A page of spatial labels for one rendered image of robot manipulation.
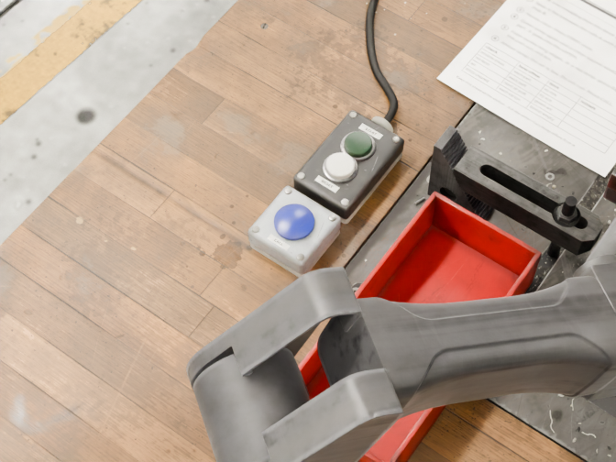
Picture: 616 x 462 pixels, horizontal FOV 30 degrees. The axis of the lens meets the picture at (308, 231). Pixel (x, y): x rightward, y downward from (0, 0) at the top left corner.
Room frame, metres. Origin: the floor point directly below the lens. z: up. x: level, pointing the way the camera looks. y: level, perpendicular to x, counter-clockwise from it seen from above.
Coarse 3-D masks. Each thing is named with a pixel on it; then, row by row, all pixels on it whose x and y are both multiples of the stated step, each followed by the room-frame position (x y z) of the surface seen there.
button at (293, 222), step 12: (288, 204) 0.59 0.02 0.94; (300, 204) 0.59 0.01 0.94; (276, 216) 0.58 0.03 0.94; (288, 216) 0.57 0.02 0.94; (300, 216) 0.57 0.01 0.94; (312, 216) 0.57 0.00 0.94; (276, 228) 0.56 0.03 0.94; (288, 228) 0.56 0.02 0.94; (300, 228) 0.56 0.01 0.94; (312, 228) 0.56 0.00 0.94
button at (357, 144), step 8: (352, 136) 0.67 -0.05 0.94; (360, 136) 0.67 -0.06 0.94; (368, 136) 0.67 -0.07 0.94; (344, 144) 0.66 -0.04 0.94; (352, 144) 0.66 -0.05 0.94; (360, 144) 0.66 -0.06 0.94; (368, 144) 0.66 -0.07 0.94; (352, 152) 0.65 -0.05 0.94; (360, 152) 0.65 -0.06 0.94; (368, 152) 0.65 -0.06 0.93
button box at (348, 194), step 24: (360, 120) 0.69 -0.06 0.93; (384, 120) 0.69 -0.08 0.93; (336, 144) 0.66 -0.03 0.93; (384, 144) 0.66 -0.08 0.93; (312, 168) 0.64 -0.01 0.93; (360, 168) 0.63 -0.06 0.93; (384, 168) 0.64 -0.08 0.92; (312, 192) 0.61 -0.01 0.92; (336, 192) 0.60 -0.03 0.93; (360, 192) 0.60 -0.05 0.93
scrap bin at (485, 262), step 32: (416, 224) 0.55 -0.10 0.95; (448, 224) 0.57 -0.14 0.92; (480, 224) 0.55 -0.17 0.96; (384, 256) 0.51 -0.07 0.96; (416, 256) 0.54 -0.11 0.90; (448, 256) 0.54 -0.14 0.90; (480, 256) 0.54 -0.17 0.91; (512, 256) 0.52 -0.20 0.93; (384, 288) 0.51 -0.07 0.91; (416, 288) 0.51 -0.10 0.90; (448, 288) 0.51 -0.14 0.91; (480, 288) 0.50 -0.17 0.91; (512, 288) 0.48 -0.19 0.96; (320, 384) 0.41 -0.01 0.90; (416, 416) 0.38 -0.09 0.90; (384, 448) 0.35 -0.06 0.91
